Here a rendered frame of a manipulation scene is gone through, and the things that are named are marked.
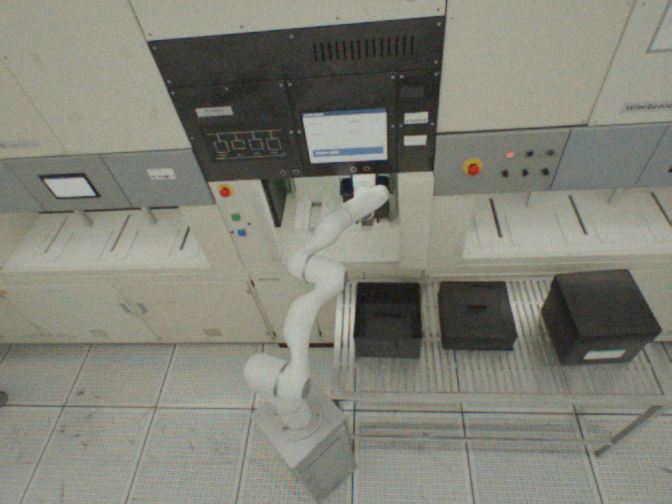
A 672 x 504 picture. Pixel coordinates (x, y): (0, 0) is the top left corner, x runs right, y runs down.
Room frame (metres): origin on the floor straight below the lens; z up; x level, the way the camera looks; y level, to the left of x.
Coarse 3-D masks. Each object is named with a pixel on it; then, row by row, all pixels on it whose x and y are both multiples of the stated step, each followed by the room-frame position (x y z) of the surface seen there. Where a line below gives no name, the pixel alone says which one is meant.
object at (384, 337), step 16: (368, 288) 1.11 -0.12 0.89; (384, 288) 1.10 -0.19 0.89; (400, 288) 1.08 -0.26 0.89; (416, 288) 1.07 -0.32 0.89; (368, 304) 1.11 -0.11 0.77; (384, 304) 1.09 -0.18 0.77; (400, 304) 1.08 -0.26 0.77; (416, 304) 1.06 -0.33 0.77; (368, 320) 1.02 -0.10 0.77; (384, 320) 1.01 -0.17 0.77; (400, 320) 0.99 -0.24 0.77; (416, 320) 0.98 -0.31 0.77; (368, 336) 0.94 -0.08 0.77; (384, 336) 0.93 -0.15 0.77; (400, 336) 0.92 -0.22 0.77; (416, 336) 0.90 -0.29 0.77; (368, 352) 0.85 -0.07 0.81; (384, 352) 0.83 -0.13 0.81; (400, 352) 0.82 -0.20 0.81; (416, 352) 0.81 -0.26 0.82
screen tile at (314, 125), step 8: (312, 120) 1.30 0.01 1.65; (320, 120) 1.30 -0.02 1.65; (328, 120) 1.29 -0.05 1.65; (312, 128) 1.30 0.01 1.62; (320, 128) 1.30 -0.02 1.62; (328, 128) 1.29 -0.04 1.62; (336, 128) 1.29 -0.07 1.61; (328, 136) 1.30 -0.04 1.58; (336, 136) 1.29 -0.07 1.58; (344, 136) 1.29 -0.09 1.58; (312, 144) 1.31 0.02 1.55; (320, 144) 1.30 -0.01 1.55; (328, 144) 1.30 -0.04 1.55; (336, 144) 1.29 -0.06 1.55; (344, 144) 1.29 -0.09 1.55
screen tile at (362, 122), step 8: (352, 120) 1.28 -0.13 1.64; (360, 120) 1.28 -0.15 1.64; (368, 120) 1.27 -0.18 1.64; (352, 128) 1.28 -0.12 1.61; (360, 128) 1.28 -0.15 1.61; (376, 128) 1.27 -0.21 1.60; (352, 136) 1.28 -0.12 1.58; (360, 136) 1.28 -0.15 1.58; (368, 136) 1.27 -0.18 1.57; (376, 136) 1.27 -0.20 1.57; (352, 144) 1.28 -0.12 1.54
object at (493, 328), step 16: (448, 288) 1.06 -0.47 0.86; (464, 288) 1.05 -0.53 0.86; (480, 288) 1.04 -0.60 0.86; (496, 288) 1.02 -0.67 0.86; (448, 304) 0.98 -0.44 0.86; (464, 304) 0.97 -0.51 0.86; (480, 304) 0.94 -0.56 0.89; (496, 304) 0.94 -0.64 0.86; (448, 320) 0.90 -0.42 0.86; (464, 320) 0.89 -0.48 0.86; (480, 320) 0.88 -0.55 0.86; (496, 320) 0.87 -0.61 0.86; (512, 320) 0.86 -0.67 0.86; (448, 336) 0.83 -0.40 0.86; (464, 336) 0.82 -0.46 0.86; (480, 336) 0.81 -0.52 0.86; (496, 336) 0.80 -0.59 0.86; (512, 336) 0.79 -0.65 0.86
